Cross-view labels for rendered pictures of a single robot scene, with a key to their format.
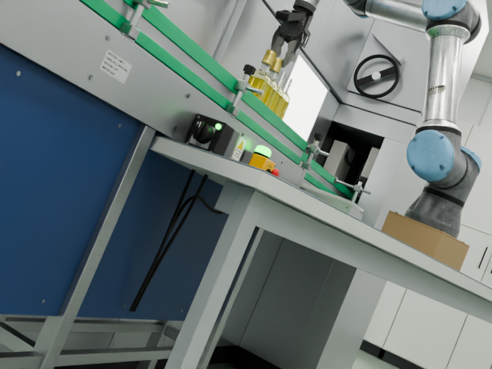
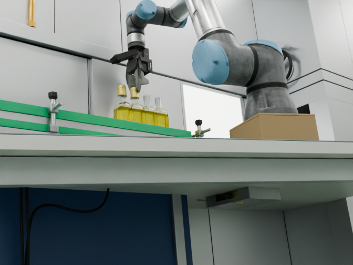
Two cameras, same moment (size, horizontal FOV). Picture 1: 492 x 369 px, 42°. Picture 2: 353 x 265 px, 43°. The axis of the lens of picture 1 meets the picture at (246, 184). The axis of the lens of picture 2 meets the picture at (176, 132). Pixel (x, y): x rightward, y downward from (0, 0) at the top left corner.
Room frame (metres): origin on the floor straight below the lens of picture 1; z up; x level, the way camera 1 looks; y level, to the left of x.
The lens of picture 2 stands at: (0.56, -0.75, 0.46)
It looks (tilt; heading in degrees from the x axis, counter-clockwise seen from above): 17 degrees up; 24
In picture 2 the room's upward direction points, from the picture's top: 5 degrees counter-clockwise
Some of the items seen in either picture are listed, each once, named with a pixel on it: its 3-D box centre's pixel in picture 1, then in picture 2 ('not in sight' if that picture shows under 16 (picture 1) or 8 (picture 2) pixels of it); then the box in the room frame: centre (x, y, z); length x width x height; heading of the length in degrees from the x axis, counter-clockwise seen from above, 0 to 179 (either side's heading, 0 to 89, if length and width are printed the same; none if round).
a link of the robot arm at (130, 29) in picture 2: not in sight; (135, 24); (2.02, 0.04, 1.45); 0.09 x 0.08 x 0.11; 50
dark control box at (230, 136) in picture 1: (211, 140); not in sight; (1.45, 0.11, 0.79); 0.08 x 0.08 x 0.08; 64
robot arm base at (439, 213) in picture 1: (436, 211); (269, 105); (1.75, -0.51, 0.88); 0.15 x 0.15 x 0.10
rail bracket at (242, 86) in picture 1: (248, 93); (55, 110); (1.56, 0.08, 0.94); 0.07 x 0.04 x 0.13; 64
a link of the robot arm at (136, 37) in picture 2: (306, 1); (135, 42); (2.02, 0.05, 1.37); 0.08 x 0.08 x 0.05
